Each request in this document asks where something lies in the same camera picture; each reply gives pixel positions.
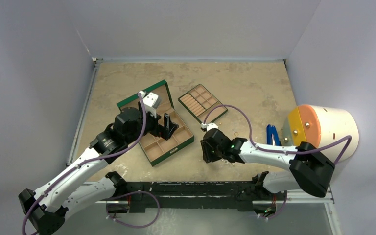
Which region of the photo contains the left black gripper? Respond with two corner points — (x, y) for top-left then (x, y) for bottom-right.
(126, 106), (178, 144)

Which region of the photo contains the green jewelry box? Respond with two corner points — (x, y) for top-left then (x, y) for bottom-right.
(116, 79), (195, 167)

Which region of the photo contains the green jewelry tray insert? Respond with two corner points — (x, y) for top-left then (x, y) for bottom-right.
(178, 84), (222, 123)

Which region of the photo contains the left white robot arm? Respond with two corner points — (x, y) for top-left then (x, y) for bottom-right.
(18, 105), (179, 235)

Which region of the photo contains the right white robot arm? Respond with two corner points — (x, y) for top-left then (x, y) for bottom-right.
(201, 128), (335, 199)

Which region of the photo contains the blue tool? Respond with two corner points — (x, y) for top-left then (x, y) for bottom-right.
(266, 124), (281, 146)

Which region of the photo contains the white cylinder orange yellow lid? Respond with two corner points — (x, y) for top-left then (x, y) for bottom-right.
(282, 104), (359, 162)

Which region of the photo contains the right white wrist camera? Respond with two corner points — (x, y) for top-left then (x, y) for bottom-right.
(201, 122), (219, 132)

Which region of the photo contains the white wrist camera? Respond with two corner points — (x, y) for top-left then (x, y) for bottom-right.
(201, 122), (219, 132)
(138, 91), (161, 118)

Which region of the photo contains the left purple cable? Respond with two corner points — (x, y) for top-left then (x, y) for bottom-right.
(22, 92), (148, 235)

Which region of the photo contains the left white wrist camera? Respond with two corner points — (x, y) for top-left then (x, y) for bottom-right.
(138, 91), (161, 118)

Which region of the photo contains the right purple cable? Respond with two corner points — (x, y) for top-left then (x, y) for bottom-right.
(203, 104), (353, 166)

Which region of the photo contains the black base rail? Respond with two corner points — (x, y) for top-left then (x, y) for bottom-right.
(105, 171), (287, 215)

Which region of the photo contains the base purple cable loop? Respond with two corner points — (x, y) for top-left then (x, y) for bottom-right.
(106, 190), (161, 229)

